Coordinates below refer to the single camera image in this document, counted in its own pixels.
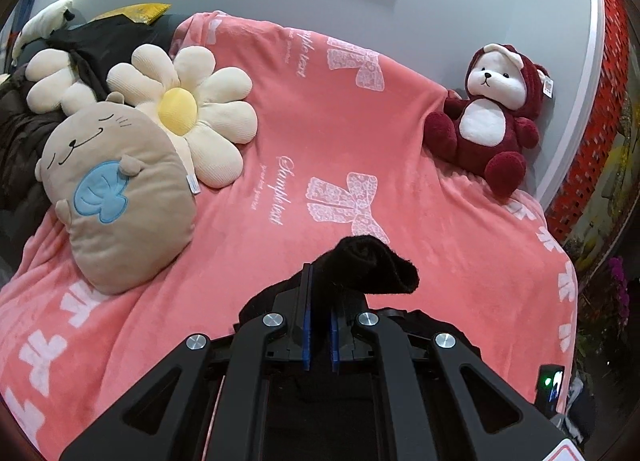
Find pink fleece blanket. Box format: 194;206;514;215
1;12;577;460

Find black clothing pile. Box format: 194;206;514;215
46;15;181;102

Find black garment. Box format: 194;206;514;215
234;233;482;361

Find dark red bear plush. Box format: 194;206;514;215
423;43;553;199

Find purple flowers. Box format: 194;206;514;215
608;256;630;328

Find cream daisy flower pillow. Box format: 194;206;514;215
106;44;258;192

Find dark brown puffer jacket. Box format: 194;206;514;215
0;65;65;211

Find cream flower pillow behind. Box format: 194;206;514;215
25;48;98;117

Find beige seal plush pillow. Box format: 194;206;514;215
35;93;196;295

